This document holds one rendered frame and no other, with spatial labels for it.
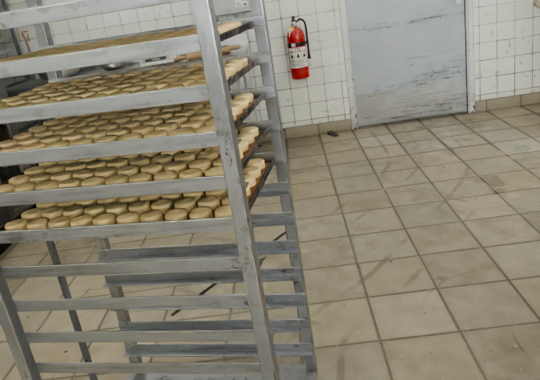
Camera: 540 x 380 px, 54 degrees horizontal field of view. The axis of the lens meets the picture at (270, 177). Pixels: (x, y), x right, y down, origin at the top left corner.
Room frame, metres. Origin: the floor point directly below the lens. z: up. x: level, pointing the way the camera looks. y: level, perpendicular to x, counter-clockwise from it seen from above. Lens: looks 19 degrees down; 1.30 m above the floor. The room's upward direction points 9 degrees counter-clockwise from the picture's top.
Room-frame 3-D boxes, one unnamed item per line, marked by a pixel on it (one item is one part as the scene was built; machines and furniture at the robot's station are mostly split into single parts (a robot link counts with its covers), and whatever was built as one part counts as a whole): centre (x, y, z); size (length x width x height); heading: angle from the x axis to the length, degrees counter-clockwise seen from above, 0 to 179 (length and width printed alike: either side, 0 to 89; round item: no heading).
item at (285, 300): (1.45, 0.27, 0.42); 0.64 x 0.03 x 0.03; 77
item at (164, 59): (4.29, 0.69, 0.92); 0.32 x 0.30 x 0.09; 3
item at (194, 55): (4.18, 0.32, 0.91); 0.56 x 0.06 x 0.06; 115
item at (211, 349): (1.45, 0.27, 0.24); 0.64 x 0.03 x 0.03; 77
